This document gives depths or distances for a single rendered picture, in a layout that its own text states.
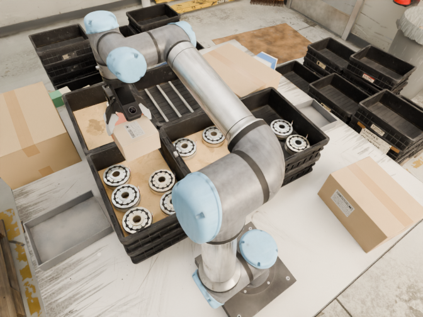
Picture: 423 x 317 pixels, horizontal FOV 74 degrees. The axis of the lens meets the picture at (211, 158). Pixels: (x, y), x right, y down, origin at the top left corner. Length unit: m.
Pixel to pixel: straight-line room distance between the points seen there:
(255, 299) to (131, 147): 0.65
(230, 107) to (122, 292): 0.79
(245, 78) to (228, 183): 1.09
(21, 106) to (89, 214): 0.59
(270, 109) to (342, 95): 1.13
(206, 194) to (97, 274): 0.78
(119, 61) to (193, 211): 0.36
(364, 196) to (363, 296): 0.94
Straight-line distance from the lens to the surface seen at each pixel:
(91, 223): 1.26
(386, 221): 1.22
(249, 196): 0.48
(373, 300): 2.08
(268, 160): 0.51
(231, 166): 0.48
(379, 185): 1.30
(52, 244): 1.28
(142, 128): 0.92
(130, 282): 1.14
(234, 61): 1.63
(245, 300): 1.06
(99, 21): 0.75
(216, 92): 0.60
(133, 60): 0.66
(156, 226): 0.94
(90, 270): 1.19
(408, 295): 2.20
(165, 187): 1.09
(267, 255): 0.87
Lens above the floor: 1.77
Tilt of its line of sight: 52 degrees down
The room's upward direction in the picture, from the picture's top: 4 degrees clockwise
